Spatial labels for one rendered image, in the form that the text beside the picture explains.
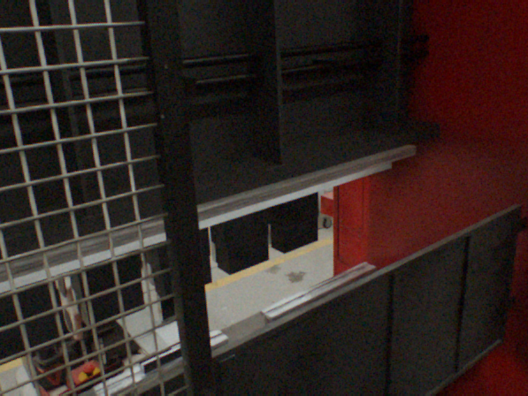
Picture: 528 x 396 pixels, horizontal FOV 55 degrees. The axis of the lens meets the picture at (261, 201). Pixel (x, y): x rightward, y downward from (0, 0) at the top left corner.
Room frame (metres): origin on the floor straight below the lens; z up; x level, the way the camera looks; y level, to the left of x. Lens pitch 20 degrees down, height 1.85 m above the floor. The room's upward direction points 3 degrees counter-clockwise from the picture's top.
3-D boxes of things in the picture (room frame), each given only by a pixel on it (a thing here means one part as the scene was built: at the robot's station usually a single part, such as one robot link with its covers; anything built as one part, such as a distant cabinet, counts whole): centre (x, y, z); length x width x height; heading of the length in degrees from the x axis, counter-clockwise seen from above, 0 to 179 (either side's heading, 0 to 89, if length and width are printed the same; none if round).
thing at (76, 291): (1.12, 0.39, 1.26); 0.15 x 0.09 x 0.17; 127
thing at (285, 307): (1.55, -0.19, 0.92); 0.50 x 0.06 x 0.10; 127
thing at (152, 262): (1.24, 0.23, 1.26); 0.15 x 0.09 x 0.17; 127
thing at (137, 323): (1.34, 0.34, 1.00); 0.26 x 0.18 x 0.01; 37
